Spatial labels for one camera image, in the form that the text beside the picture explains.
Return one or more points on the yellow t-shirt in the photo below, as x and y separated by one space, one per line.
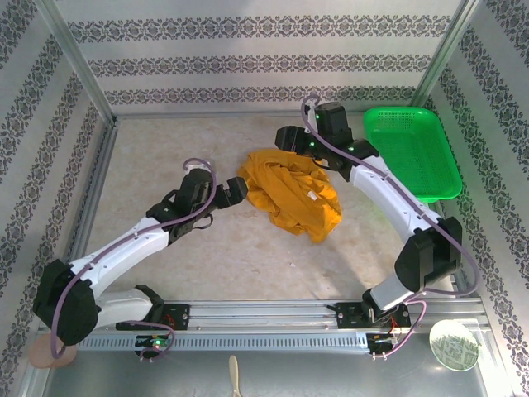
289 194

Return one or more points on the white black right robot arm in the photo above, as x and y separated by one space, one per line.
392 198

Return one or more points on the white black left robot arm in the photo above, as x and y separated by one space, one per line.
124 248

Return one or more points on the green plastic mesh basket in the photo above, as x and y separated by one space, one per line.
413 157

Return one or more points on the small circuit board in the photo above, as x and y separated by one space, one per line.
382 339
153 342

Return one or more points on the cream wooden spoon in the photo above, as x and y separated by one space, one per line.
234 372

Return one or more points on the translucent pink cup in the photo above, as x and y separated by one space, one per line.
41 357

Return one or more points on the green patterned round plate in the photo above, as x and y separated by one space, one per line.
454 345

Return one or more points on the aluminium frame bar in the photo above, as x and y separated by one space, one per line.
248 113

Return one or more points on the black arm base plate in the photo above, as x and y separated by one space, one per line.
179 316
347 316

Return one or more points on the aluminium frame post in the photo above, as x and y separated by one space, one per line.
79 62
445 54

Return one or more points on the long aluminium mounting rail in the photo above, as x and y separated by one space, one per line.
264 316

